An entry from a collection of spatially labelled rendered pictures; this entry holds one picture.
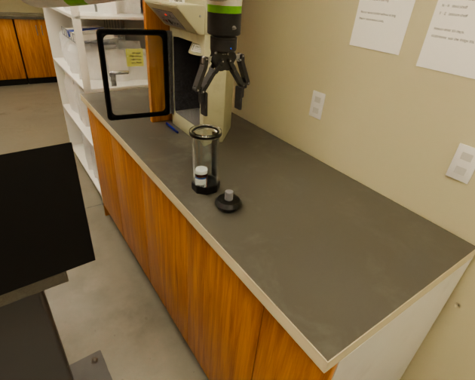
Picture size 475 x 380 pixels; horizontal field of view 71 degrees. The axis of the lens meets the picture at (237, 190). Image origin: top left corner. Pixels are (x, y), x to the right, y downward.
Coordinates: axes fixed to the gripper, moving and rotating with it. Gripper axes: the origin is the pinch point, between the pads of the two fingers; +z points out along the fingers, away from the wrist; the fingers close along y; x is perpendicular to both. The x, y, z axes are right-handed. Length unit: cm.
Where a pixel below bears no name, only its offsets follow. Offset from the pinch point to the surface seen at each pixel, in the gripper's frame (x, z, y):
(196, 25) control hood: -38.2, -18.1, -13.0
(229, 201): 10.9, 28.2, 3.0
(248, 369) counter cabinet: 41, 74, 14
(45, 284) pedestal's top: 12, 33, 59
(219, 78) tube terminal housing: -38.0, 2.4, -24.1
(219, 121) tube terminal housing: -38, 22, -24
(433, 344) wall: 69, 82, -56
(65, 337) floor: -45, 124, 61
